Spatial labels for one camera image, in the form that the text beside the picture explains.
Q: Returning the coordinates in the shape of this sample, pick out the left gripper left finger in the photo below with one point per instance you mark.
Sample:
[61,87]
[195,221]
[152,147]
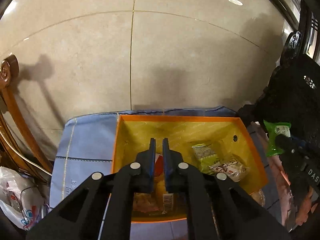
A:
[100,207]

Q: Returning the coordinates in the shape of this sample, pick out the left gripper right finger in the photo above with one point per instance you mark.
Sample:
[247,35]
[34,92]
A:
[217,207]

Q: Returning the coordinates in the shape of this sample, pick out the green snack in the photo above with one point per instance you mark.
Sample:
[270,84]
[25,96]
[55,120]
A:
[274,130]

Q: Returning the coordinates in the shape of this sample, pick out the orange chips packet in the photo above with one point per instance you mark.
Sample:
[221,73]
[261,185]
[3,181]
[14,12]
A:
[159,204]

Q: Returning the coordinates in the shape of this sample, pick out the white red packet in box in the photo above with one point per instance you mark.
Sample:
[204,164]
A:
[233,168]

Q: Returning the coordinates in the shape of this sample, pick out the green packet in box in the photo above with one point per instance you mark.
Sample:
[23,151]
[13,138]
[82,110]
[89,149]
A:
[206,158]

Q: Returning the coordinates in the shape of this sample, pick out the orange storage box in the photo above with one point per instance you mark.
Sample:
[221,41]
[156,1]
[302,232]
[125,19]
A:
[228,136]

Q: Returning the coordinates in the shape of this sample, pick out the blue quilted table mat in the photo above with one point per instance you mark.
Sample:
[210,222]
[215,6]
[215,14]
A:
[86,146]

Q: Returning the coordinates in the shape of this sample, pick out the white plastic bag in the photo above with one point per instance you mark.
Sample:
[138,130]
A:
[24,201]

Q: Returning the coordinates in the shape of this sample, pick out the wooden chair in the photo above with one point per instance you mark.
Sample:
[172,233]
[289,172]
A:
[10,71]

